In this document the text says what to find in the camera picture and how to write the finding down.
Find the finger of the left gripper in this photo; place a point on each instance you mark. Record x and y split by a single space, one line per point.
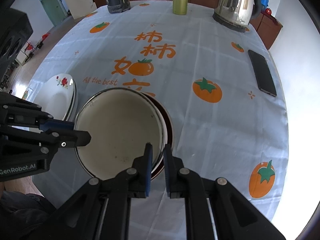
50 123
50 139

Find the white plate red flowers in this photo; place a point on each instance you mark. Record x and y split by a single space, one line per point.
57 96

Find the blue thermos jug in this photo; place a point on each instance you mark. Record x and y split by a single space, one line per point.
264 4

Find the stainless steel electric kettle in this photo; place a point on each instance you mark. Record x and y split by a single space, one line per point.
236 14

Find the green door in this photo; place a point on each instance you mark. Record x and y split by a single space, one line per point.
54 11

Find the persimmon print tablecloth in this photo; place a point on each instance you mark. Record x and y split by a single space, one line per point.
200 71

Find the white plate pink rim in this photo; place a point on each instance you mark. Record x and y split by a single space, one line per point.
74 105

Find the white enamel bowl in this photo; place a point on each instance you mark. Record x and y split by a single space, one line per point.
120 122

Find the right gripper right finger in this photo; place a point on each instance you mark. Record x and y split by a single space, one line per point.
182 182

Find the red folding chair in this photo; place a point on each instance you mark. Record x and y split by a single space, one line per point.
28 51

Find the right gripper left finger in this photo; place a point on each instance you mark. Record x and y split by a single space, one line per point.
134 182

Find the black smartphone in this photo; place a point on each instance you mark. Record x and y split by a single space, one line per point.
262 73

